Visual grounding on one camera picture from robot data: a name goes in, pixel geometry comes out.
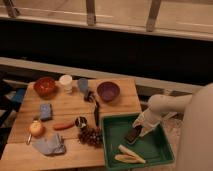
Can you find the red bowl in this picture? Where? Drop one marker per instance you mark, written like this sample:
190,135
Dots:
45,87

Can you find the green plastic tray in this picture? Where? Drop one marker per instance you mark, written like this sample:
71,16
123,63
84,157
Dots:
153,147

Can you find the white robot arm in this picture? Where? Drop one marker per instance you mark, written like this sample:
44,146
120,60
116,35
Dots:
195,150

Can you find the white plastic cup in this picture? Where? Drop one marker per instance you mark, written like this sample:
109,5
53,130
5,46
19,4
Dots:
66,82

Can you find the small dark round can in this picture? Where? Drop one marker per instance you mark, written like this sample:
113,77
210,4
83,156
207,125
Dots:
81,122

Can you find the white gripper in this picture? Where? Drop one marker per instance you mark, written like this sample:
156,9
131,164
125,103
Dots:
149,120

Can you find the bunch of dark grapes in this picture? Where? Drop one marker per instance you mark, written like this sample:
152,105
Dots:
90,136

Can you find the metal spoon handle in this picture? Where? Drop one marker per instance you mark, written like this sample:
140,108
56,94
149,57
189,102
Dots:
29,139

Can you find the blue-grey cup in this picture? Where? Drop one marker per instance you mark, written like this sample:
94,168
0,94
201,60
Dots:
83,85

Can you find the blue sponge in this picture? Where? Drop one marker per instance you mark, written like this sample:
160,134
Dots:
45,111

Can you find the black eraser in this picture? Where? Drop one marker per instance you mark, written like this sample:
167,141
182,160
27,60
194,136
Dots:
132,134

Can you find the grey-blue cloth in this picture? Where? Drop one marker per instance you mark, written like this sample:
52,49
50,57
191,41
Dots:
53,146

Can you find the black knife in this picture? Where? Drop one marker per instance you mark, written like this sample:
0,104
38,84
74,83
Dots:
96,113

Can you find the purple bowl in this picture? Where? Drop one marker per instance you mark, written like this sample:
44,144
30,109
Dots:
108,91

